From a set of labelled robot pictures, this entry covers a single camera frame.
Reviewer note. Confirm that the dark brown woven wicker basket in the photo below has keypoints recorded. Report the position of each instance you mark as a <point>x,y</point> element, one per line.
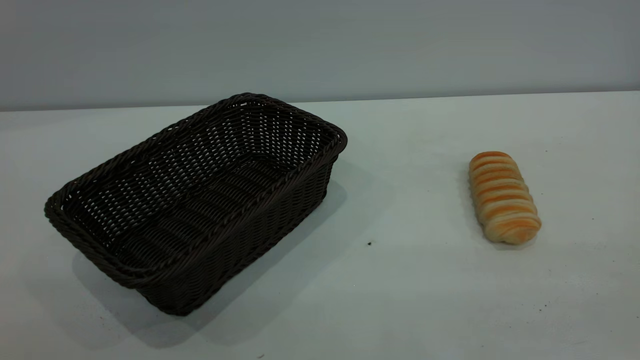
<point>210,235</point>

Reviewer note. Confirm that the striped orange bread roll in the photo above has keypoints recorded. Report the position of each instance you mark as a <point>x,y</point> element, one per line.
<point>502,200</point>

